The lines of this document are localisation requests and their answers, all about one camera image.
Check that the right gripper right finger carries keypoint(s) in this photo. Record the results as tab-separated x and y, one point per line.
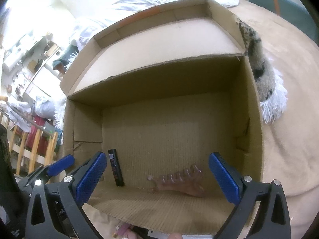
272	219

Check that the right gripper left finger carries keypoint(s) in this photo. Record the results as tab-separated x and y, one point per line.
55	207

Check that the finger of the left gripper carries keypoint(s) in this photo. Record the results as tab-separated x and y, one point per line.
45	173

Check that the wooden railing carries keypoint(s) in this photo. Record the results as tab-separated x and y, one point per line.
31	144

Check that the black lipstick tube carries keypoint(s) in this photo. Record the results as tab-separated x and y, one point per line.
116	168

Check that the grey white plastic bag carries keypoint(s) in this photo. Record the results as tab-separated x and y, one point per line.
46	107

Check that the beige blanket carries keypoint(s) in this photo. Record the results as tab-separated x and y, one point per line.
290	144

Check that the pink small tube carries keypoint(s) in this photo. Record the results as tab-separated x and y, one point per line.
121	229

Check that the brown plastic hair claw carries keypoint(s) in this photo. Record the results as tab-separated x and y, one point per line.
187	181

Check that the open cardboard box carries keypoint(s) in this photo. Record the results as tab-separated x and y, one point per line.
165	87

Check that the teal cloth pile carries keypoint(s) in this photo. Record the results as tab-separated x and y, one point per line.
64	62

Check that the white rumpled duvet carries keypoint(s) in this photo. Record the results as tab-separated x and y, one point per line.
117	10

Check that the teal cushion orange stripe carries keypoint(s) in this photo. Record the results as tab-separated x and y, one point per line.
293	13

